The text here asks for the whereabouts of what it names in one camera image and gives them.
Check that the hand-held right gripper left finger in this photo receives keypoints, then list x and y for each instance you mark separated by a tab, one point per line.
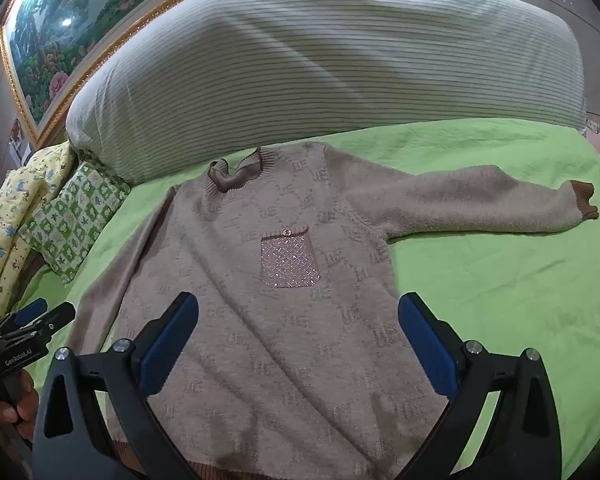
170	345

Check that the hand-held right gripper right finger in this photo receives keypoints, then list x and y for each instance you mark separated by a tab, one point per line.
427	345

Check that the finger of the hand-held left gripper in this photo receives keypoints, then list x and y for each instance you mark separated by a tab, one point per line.
60	315
32	310

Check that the beige knit sweater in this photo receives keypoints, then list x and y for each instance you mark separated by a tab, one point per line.
280	360

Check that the person's left hand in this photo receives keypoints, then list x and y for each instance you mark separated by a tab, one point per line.
25	405

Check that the green bed sheet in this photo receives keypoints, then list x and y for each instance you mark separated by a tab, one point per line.
480	285

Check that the green patterned pillow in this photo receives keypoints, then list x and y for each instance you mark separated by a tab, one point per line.
75	215

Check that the yellow printed quilt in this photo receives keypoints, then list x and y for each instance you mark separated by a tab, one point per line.
10	210

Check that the gold framed landscape painting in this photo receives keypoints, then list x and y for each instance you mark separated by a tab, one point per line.
55	35

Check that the striped white bolster pillow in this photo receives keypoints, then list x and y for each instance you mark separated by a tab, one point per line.
330	60

